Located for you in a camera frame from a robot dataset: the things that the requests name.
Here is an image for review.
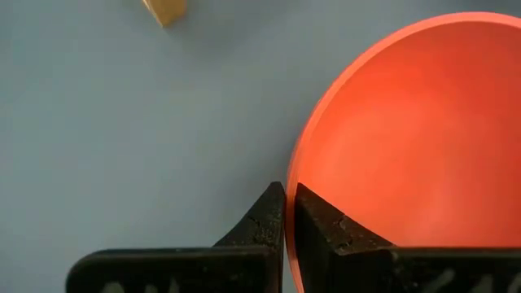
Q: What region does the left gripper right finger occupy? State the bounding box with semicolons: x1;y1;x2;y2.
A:
293;182;521;293

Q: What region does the wooden slatted shelf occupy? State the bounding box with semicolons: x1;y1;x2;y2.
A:
141;0;189;28

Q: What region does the orange plastic bowl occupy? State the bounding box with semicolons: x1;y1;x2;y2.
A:
284;11;521;293

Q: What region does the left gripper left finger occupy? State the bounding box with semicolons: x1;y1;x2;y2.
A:
67;181;286;293

